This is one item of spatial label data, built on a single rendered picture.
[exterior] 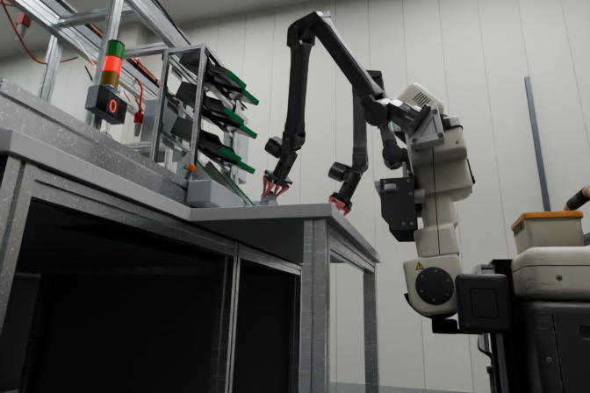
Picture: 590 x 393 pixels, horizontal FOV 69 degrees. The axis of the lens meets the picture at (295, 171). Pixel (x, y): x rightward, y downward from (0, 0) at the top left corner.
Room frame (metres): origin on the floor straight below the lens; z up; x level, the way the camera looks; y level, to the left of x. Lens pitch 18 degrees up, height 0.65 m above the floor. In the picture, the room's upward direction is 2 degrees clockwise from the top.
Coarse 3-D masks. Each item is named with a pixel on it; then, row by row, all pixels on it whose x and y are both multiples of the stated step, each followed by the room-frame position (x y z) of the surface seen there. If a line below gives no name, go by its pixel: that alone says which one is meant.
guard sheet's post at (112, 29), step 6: (114, 0) 1.14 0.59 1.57; (120, 0) 1.15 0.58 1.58; (114, 6) 1.13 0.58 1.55; (120, 6) 1.16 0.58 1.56; (114, 12) 1.14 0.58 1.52; (120, 12) 1.16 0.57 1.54; (114, 18) 1.14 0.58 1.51; (114, 24) 1.14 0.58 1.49; (108, 30) 1.14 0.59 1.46; (114, 30) 1.15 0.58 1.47; (108, 36) 1.13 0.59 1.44; (114, 36) 1.15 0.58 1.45; (102, 60) 1.14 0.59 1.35; (102, 66) 1.14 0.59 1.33; (90, 120) 1.14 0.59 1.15; (96, 120) 1.14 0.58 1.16; (96, 126) 1.15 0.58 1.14
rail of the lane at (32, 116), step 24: (0, 96) 0.55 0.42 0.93; (24, 96) 0.59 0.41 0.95; (0, 120) 0.56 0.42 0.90; (24, 120) 0.60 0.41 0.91; (48, 120) 0.64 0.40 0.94; (72, 120) 0.68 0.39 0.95; (48, 144) 0.65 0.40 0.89; (72, 144) 0.69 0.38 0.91; (96, 144) 0.75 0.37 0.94; (120, 144) 0.80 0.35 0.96; (120, 168) 0.81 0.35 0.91; (144, 168) 0.90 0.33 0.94; (168, 192) 0.98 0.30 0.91
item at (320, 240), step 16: (304, 224) 0.87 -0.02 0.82; (320, 224) 0.86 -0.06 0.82; (304, 240) 0.87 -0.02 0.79; (320, 240) 0.86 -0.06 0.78; (336, 240) 0.98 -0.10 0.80; (304, 256) 0.87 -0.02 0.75; (320, 256) 0.86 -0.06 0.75; (336, 256) 1.15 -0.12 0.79; (352, 256) 1.18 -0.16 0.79; (304, 272) 0.87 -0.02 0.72; (320, 272) 0.86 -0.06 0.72; (368, 272) 1.66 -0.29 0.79; (304, 288) 0.87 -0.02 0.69; (320, 288) 0.86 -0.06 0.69; (368, 288) 1.65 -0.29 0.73; (304, 304) 0.87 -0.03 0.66; (320, 304) 0.86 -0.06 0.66; (368, 304) 1.65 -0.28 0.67; (304, 320) 0.87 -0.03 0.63; (320, 320) 0.86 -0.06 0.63; (368, 320) 1.65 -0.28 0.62; (304, 336) 0.87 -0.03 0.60; (320, 336) 0.86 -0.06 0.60; (368, 336) 1.65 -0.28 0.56; (304, 352) 0.87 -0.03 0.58; (320, 352) 0.86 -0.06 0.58; (368, 352) 1.65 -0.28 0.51; (304, 368) 0.87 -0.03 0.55; (320, 368) 0.86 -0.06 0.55; (368, 368) 1.65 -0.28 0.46; (304, 384) 0.87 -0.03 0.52; (320, 384) 0.86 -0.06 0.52; (368, 384) 1.65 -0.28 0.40
